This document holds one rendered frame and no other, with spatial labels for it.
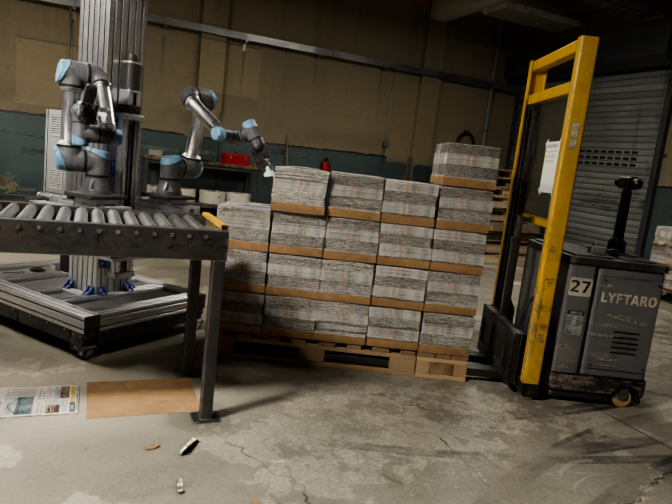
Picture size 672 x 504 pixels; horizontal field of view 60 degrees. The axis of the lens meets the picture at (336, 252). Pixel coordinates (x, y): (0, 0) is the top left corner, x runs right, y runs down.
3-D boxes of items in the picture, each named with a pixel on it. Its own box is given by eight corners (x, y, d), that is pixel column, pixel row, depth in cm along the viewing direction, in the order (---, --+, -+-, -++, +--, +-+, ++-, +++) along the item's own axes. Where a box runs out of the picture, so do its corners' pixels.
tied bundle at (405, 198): (374, 216, 345) (379, 177, 341) (423, 221, 345) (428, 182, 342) (379, 222, 307) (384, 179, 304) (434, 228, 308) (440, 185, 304)
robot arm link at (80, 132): (98, 147, 268) (99, 123, 267) (72, 145, 262) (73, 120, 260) (95, 147, 275) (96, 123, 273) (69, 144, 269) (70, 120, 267)
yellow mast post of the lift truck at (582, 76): (517, 376, 311) (574, 38, 284) (533, 378, 311) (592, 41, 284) (522, 383, 302) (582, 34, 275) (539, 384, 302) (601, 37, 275)
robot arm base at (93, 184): (74, 191, 298) (74, 172, 296) (99, 191, 311) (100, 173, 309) (92, 195, 290) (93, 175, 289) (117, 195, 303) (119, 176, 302)
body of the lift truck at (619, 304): (505, 357, 375) (525, 235, 363) (588, 366, 377) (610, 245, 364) (544, 400, 307) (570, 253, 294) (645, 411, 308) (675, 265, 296)
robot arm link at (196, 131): (170, 174, 350) (188, 84, 336) (190, 175, 362) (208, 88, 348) (183, 180, 343) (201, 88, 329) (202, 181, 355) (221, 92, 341)
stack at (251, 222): (218, 333, 356) (229, 199, 343) (405, 353, 358) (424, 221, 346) (204, 354, 317) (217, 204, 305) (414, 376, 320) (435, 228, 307)
